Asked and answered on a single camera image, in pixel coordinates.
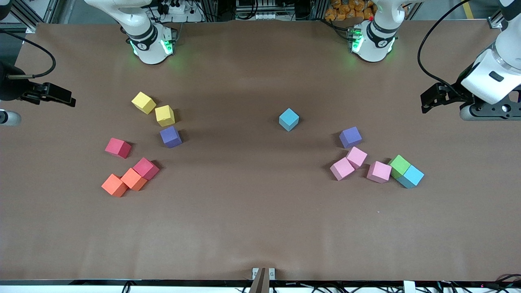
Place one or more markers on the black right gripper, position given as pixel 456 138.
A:
pixel 9 87

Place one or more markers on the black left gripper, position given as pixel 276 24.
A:
pixel 459 90

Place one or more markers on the crimson foam cube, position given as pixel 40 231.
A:
pixel 118 147
pixel 145 167

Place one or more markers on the purple foam cube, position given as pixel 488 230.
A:
pixel 170 136
pixel 350 136

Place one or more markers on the pink foam cube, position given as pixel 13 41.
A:
pixel 342 168
pixel 379 171
pixel 357 156

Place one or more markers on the yellow foam cube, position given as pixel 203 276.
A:
pixel 143 101
pixel 165 115

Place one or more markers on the light blue foam cube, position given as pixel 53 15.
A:
pixel 289 119
pixel 412 176

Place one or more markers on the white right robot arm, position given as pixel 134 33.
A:
pixel 148 49

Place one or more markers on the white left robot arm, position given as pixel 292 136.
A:
pixel 374 49

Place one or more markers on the green foam cube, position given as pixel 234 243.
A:
pixel 399 165

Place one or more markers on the orange foam cube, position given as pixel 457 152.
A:
pixel 114 185
pixel 133 179

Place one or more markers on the bag of orange items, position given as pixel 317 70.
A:
pixel 342 10

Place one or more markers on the white power strip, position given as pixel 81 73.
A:
pixel 179 9

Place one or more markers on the small white box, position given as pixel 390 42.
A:
pixel 409 287

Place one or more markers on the white electronics unit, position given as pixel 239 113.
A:
pixel 256 16

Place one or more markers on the large paper table cover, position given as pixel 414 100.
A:
pixel 244 203

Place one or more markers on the aluminium frame profile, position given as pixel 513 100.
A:
pixel 496 23
pixel 30 20

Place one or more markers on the silver metal bracket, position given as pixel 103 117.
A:
pixel 272 273

